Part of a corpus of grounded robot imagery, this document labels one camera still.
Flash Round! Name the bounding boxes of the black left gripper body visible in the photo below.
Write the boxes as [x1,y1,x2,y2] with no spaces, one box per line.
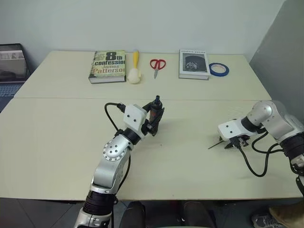
[141,118,159,137]

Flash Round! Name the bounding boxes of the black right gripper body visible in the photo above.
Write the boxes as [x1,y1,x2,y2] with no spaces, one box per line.
[228,135,250,149]

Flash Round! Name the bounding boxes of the small dark bottle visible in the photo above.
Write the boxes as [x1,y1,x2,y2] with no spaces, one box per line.
[148,95,163,124]

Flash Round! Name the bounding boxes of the thin metal screwdriver bit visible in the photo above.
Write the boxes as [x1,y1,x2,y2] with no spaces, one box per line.
[207,140,224,150]

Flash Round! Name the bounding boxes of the grey cover book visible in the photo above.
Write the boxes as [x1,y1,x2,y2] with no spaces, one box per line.
[178,49,211,81]

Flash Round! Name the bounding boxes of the blue tape roll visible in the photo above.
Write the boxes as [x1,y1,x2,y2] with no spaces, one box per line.
[208,62,230,77]

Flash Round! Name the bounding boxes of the grey sneaker shoe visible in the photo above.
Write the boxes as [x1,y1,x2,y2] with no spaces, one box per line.
[251,212,285,228]

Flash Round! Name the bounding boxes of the tan trouser leg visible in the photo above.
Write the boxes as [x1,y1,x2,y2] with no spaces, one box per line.
[269,204,304,228]

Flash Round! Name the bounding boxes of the dark rounded shape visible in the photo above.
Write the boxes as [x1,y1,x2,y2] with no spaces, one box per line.
[124,201,147,228]

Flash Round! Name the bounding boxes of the grey partition panel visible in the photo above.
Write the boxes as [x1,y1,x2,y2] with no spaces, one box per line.
[248,0,304,112]

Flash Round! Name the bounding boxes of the dark laptop computer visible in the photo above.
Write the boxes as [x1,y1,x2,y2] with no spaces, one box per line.
[0,43,31,114]

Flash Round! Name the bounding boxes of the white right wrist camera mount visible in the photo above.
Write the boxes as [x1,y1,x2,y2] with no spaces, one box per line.
[217,118,250,142]

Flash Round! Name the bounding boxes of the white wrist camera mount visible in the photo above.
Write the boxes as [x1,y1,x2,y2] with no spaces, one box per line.
[123,104,148,139]
[217,118,250,142]

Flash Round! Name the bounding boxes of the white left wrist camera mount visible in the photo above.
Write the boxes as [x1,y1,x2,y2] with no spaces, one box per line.
[123,104,148,139]

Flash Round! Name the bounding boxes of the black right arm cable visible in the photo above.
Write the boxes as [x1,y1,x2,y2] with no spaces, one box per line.
[238,130,286,177]

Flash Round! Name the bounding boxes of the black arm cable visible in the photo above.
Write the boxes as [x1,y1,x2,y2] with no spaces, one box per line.
[238,130,286,177]
[104,102,132,228]

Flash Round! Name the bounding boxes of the yellow handled white brush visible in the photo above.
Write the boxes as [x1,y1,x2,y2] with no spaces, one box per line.
[128,49,143,85]

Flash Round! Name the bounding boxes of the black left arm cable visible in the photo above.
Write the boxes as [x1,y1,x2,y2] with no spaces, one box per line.
[104,102,132,228]

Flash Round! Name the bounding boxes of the red handled scissors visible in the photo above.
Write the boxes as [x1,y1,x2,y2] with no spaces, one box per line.
[149,58,167,80]

